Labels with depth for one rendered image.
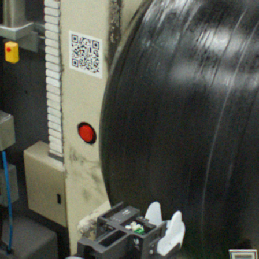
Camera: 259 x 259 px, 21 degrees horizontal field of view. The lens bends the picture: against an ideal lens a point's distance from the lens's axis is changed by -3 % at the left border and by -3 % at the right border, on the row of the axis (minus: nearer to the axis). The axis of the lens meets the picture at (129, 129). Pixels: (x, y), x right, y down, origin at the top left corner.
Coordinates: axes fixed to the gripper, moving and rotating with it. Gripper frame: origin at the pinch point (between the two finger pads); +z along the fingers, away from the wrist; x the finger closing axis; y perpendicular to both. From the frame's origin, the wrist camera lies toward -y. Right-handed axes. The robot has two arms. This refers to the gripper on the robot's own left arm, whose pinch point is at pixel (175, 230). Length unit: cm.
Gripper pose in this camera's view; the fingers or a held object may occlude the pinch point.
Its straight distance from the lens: 100.7
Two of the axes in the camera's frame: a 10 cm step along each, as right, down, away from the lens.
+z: 5.9, -3.0, 7.5
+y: 0.8, -9.0, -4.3
